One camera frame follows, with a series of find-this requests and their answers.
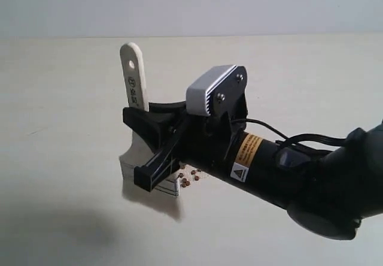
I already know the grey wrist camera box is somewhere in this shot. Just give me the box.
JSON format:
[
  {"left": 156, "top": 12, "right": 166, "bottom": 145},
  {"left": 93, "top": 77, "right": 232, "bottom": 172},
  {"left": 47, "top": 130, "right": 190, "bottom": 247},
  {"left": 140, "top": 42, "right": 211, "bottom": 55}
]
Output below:
[{"left": 186, "top": 65, "right": 247, "bottom": 118}]

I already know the pile of pellets and grains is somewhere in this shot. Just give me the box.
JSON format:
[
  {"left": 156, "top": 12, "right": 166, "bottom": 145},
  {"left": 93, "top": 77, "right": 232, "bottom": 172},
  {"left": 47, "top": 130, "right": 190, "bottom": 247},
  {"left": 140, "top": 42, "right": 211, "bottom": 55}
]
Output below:
[{"left": 176, "top": 164, "right": 208, "bottom": 188}]

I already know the wooden paint brush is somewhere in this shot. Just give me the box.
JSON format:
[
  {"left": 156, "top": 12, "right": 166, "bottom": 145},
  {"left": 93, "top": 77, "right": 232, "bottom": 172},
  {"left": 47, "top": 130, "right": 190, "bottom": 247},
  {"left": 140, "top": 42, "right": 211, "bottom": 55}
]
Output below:
[{"left": 119, "top": 42, "right": 180, "bottom": 201}]

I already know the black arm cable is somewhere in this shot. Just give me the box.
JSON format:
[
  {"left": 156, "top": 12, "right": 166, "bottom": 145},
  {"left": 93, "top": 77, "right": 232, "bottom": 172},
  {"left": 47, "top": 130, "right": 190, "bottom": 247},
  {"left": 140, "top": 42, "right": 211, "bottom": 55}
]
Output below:
[{"left": 230, "top": 118, "right": 349, "bottom": 147}]

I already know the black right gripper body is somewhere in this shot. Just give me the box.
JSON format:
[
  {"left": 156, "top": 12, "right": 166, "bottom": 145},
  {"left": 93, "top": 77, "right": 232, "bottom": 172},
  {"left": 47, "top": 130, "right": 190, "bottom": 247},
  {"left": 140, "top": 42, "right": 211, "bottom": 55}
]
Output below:
[{"left": 177, "top": 98, "right": 269, "bottom": 194}]

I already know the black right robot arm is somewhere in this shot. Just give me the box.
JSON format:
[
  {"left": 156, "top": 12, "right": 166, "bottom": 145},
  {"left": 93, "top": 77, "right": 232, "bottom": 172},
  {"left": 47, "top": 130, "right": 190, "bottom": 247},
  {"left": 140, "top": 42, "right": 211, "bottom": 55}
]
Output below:
[{"left": 123, "top": 96, "right": 382, "bottom": 240}]

